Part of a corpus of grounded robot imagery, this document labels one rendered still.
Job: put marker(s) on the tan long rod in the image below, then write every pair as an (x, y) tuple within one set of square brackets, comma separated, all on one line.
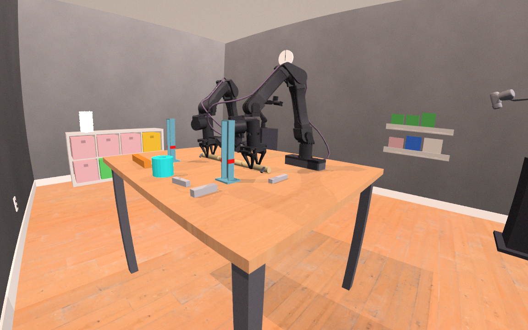
[(260, 168)]

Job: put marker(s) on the orange rectangular bar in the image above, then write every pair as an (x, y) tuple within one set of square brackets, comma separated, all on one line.
[(142, 161)]

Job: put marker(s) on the teal cylinder with center hole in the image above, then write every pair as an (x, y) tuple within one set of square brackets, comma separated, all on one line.
[(162, 166)]

